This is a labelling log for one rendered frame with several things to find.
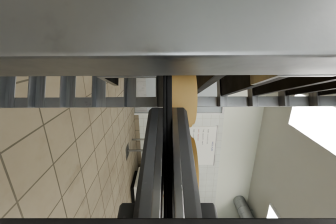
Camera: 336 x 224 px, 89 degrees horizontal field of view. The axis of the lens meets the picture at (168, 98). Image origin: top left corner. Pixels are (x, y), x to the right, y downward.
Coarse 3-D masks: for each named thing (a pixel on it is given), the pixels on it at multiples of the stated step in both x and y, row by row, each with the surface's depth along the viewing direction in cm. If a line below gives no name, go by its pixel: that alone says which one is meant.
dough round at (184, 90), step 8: (176, 80) 12; (184, 80) 12; (192, 80) 12; (176, 88) 12; (184, 88) 12; (192, 88) 12; (176, 96) 12; (184, 96) 12; (192, 96) 12; (176, 104) 12; (184, 104) 12; (192, 104) 12; (192, 112) 12; (192, 120) 12
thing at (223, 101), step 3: (219, 81) 48; (219, 84) 48; (219, 87) 48; (219, 90) 48; (219, 93) 48; (219, 96) 48; (222, 96) 50; (225, 96) 50; (219, 99) 48; (222, 99) 50; (225, 99) 50; (219, 102) 48; (222, 102) 50; (225, 102) 50; (219, 105) 48; (222, 105) 50; (225, 105) 50
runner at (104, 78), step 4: (96, 76) 9; (100, 76) 9; (104, 76) 9; (108, 76) 9; (112, 76) 9; (116, 76) 9; (120, 76) 9; (124, 76) 9; (128, 76) 9; (132, 76) 9; (136, 76) 9; (140, 76) 9; (144, 76) 9; (148, 76) 9; (152, 76) 9; (104, 80) 10; (108, 80) 10; (112, 80) 10; (116, 80) 11; (112, 84) 11; (116, 84) 11
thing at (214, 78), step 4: (196, 76) 34; (200, 76) 30; (204, 76) 27; (208, 76) 24; (212, 76) 22; (216, 76) 22; (220, 76) 22; (200, 80) 30; (204, 80) 27; (208, 80) 25; (212, 80) 25; (216, 80) 25; (200, 84) 30; (204, 84) 28; (208, 84) 28; (200, 88) 33; (204, 88) 33
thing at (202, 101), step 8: (200, 96) 51; (208, 96) 51; (216, 96) 51; (232, 96) 51; (240, 96) 51; (264, 96) 51; (272, 96) 51; (296, 96) 51; (304, 96) 51; (320, 96) 51; (328, 96) 51; (16, 104) 51; (24, 104) 51; (48, 104) 51; (56, 104) 51; (80, 104) 51; (88, 104) 51; (112, 104) 51; (120, 104) 51; (136, 104) 51; (144, 104) 51; (152, 104) 51; (200, 104) 50; (208, 104) 50; (216, 104) 50; (232, 104) 50; (240, 104) 50; (264, 104) 50; (272, 104) 50; (296, 104) 50; (304, 104) 50; (320, 104) 50; (328, 104) 50
